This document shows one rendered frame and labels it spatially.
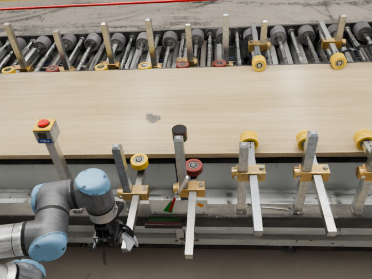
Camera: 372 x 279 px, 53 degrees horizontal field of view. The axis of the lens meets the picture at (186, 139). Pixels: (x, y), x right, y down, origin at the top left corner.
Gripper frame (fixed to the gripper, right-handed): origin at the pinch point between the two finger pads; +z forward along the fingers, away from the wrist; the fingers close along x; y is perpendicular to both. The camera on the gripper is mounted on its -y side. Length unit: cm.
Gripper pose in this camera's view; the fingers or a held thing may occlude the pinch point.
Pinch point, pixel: (117, 243)
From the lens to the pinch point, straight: 139.6
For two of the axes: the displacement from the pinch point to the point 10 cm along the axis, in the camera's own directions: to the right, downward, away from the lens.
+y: -1.3, 6.6, -7.4
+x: 9.9, 0.3, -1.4
